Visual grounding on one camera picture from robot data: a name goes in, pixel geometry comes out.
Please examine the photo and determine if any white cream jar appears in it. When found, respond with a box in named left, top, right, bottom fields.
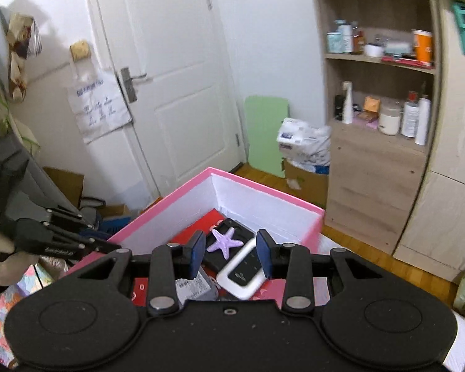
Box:
left=378, top=102, right=401, bottom=136

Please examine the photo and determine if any white wifi router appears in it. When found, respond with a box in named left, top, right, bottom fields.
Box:
left=216, top=238, right=266, bottom=301

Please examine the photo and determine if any white spray bottle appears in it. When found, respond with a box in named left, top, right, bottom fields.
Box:
left=342, top=81, right=354, bottom=124

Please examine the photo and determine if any tall white bottle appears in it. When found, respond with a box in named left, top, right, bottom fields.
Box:
left=415, top=95, right=432, bottom=146

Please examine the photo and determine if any grey router body with label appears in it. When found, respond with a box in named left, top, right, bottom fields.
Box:
left=175, top=268, right=218, bottom=307

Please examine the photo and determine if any white bottle red cap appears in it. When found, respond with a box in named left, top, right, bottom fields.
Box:
left=401, top=91, right=419, bottom=139

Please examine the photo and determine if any orange small box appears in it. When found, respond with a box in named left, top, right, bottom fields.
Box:
left=364, top=96, right=380, bottom=113

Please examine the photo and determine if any black device back cover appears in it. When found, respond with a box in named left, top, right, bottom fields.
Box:
left=202, top=218, right=254, bottom=273

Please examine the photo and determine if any tissue pack in plastic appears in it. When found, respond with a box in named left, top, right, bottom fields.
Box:
left=277, top=117, right=332, bottom=166

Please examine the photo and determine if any white paper bag on door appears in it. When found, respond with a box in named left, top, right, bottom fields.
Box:
left=66, top=71, right=132, bottom=144

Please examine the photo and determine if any pink cardboard box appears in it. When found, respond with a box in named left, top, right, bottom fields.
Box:
left=67, top=165, right=333, bottom=307

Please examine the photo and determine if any wooden shelf unit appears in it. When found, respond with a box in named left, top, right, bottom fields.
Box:
left=315, top=0, right=443, bottom=253

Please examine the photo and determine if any person's left hand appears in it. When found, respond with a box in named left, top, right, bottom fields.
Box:
left=0, top=233, right=39, bottom=299

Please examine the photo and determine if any cardboard box on floor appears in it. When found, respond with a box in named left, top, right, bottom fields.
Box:
left=282, top=160, right=328, bottom=208

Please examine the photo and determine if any orange paper cup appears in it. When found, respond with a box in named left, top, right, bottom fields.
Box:
left=412, top=29, right=432, bottom=65

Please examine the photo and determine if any purple starfish hair clip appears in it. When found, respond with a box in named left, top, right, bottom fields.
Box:
left=206, top=227, right=244, bottom=260

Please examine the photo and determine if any red booklet in box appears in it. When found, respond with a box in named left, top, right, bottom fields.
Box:
left=131, top=207, right=284, bottom=303

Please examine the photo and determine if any light wood wardrobe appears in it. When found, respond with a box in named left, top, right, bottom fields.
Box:
left=394, top=0, right=465, bottom=282

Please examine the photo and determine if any white door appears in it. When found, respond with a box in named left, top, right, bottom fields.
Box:
left=90, top=0, right=246, bottom=196

